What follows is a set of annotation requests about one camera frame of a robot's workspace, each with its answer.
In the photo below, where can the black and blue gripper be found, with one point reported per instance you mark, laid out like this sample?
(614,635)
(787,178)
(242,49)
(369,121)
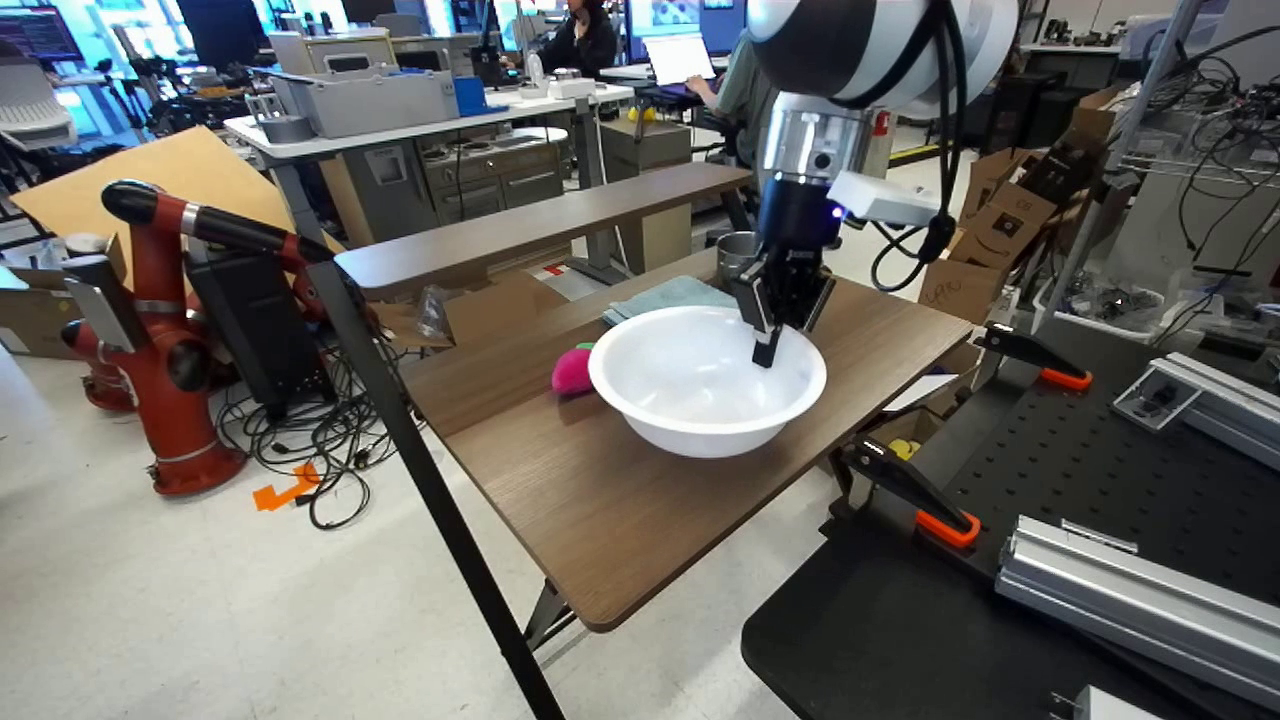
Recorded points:
(796,223)

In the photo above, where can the white plastic basin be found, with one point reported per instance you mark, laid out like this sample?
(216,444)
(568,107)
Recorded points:
(701,387)

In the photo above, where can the red robot arm with pedestal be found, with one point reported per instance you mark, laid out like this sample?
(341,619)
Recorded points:
(163,374)

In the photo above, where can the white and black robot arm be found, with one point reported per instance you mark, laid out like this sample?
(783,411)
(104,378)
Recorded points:
(855,55)

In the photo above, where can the grey metal cup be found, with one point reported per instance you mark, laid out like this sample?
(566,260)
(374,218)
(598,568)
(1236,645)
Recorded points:
(735,260)

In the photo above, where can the white paper sheet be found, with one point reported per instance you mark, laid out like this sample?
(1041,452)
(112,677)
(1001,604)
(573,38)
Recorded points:
(920,394)

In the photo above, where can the grey office chair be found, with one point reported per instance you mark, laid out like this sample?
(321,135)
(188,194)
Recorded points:
(874,146)

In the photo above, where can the red fire extinguisher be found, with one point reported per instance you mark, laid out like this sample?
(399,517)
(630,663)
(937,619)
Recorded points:
(883,126)

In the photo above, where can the stacked brown cardboard boxes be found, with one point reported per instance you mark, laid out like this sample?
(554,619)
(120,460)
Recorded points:
(995,233)

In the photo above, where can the pink green yellow plush toy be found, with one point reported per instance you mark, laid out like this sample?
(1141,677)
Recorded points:
(573,374)

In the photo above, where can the person in green shirt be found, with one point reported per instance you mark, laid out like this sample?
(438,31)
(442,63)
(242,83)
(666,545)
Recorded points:
(729,85)

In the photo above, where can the long wooden bench shelf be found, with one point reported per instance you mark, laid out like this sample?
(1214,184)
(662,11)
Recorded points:
(535,226)

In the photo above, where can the open white laptop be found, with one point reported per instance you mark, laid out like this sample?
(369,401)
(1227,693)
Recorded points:
(678,59)

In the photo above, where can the black perforated breadboard table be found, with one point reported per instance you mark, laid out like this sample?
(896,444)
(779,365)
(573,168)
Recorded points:
(1067,466)

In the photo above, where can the person in black top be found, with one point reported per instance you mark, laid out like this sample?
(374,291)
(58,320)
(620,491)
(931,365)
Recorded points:
(582,40)

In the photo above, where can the black tripod pole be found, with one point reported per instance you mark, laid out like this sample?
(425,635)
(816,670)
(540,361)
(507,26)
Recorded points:
(401,427)

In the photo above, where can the grey office desk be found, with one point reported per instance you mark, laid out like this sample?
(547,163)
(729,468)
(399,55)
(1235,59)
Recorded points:
(401,146)

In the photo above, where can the aluminium extrusion with black insert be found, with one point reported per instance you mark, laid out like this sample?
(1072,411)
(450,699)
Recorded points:
(1214,401)

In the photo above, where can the large aluminium extrusion bar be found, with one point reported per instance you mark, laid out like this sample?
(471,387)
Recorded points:
(1132,600)

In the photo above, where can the black computer tower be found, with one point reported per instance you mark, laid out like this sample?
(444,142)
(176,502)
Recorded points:
(260,334)

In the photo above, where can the orange tape marker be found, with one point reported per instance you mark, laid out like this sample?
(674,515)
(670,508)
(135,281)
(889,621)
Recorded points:
(280,493)

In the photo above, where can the large flat cardboard sheet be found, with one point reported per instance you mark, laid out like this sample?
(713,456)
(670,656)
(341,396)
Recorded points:
(163,183)

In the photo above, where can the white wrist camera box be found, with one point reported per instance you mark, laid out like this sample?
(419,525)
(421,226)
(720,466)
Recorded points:
(883,201)

